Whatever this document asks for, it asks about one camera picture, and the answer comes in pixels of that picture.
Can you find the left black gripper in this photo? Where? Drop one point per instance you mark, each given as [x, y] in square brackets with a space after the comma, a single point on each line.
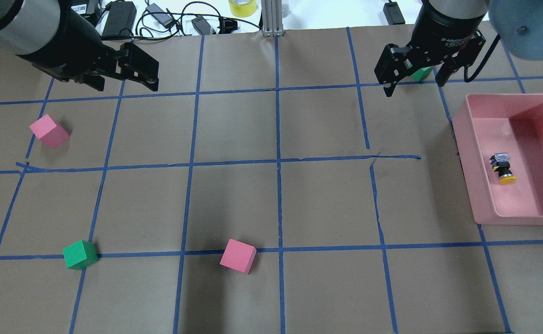
[67, 48]

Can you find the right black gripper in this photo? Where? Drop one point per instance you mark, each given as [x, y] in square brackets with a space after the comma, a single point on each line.
[443, 28]

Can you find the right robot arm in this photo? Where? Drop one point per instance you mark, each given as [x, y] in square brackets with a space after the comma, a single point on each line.
[516, 23]

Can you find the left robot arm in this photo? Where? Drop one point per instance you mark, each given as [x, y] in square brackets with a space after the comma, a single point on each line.
[55, 39]

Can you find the green cube upper right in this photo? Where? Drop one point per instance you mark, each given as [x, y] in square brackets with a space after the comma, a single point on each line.
[421, 74]

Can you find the green cube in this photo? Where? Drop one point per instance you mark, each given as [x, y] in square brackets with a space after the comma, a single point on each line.
[421, 74]
[80, 255]

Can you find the black power adapter left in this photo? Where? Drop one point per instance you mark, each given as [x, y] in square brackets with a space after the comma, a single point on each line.
[120, 19]

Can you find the black power adapter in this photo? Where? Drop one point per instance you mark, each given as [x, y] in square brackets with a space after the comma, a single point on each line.
[120, 19]
[392, 13]

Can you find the black power adapter right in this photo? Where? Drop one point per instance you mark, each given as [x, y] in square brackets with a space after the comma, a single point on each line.
[392, 13]

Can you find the yellow tape roll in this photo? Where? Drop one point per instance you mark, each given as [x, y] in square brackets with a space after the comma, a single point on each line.
[242, 8]

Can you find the pink cube upper left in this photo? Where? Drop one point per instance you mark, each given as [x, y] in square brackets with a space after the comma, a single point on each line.
[49, 131]

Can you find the pink cube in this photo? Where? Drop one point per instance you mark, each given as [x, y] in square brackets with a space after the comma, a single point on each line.
[238, 256]
[49, 131]

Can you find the pink plastic bin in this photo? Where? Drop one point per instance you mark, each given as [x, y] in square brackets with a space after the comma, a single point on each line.
[488, 124]

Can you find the green cube lower left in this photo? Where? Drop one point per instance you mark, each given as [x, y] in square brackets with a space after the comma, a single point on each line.
[80, 255]

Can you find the pink cube centre bottom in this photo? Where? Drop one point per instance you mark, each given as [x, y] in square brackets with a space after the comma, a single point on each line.
[238, 256]

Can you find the aluminium profile post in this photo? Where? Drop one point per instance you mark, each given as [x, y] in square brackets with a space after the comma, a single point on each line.
[272, 19]

